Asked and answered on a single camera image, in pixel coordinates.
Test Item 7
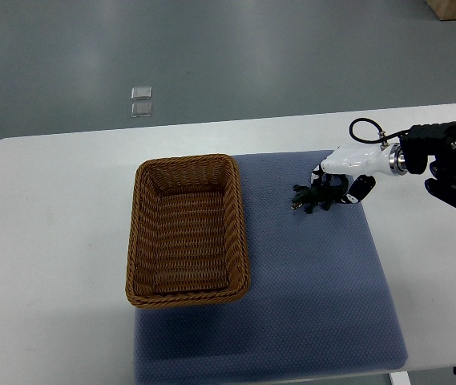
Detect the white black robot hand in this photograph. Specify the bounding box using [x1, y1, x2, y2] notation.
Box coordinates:
[310, 144, 407, 204]

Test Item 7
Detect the dark green toy crocodile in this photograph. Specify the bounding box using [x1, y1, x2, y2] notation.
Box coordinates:
[291, 175, 349, 214]

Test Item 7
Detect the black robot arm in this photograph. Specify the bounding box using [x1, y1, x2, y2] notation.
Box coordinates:
[399, 122, 456, 208]

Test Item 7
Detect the brown wicker basket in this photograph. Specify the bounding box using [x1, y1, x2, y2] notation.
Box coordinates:
[125, 154, 251, 309]

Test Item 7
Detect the blue textured mat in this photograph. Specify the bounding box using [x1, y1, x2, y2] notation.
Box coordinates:
[134, 151, 407, 384]

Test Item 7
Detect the white table leg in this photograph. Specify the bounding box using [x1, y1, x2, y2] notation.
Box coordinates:
[389, 371, 412, 385]

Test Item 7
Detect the upper clear floor plate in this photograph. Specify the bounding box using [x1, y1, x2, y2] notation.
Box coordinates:
[131, 86, 152, 100]

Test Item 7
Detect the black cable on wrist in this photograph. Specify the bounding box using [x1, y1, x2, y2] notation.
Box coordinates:
[349, 117, 409, 148]

